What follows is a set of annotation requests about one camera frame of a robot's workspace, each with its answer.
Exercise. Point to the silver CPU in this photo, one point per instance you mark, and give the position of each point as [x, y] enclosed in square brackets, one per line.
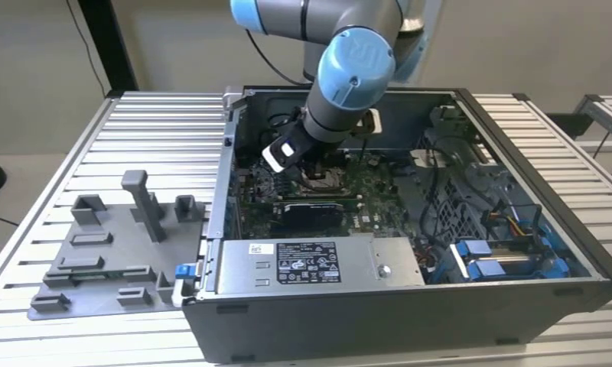
[331, 184]

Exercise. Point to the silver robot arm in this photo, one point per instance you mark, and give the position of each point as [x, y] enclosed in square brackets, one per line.
[331, 118]

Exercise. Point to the CPU socket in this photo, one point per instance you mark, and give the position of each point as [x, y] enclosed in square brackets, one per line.
[300, 187]

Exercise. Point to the round coin battery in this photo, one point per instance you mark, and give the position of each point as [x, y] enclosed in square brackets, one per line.
[372, 161]

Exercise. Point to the black RAM slot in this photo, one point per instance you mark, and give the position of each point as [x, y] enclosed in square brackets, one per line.
[322, 193]
[322, 198]

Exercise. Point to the green motherboard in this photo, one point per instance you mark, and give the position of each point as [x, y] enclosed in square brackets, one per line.
[383, 202]

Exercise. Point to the black graphics card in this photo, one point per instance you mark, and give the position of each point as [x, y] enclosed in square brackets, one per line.
[311, 221]

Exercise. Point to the pale plastic connector block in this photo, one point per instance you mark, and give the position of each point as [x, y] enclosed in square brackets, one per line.
[423, 158]

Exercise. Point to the grey metal drive cage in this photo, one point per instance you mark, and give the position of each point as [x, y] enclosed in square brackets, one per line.
[454, 199]

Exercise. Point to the silver power supply unit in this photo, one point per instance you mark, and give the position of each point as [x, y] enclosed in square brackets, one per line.
[244, 267]

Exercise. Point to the blue disk carrier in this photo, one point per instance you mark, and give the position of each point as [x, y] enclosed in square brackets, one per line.
[486, 269]
[475, 248]

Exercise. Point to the blue case latch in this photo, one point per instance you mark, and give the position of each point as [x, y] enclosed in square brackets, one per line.
[182, 272]

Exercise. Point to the grey parts rack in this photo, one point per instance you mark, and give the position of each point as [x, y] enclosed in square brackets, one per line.
[123, 244]

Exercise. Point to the black open PC case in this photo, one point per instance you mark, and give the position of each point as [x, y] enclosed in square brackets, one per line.
[362, 332]

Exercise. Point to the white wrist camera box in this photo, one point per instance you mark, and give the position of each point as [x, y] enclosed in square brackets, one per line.
[272, 156]

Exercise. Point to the small pale wrist camera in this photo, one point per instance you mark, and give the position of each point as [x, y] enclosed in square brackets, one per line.
[370, 121]

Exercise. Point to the black frame post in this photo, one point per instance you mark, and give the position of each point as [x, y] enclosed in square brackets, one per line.
[110, 46]

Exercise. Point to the blue plastic bay bracket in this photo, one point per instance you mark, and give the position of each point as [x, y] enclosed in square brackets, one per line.
[554, 264]

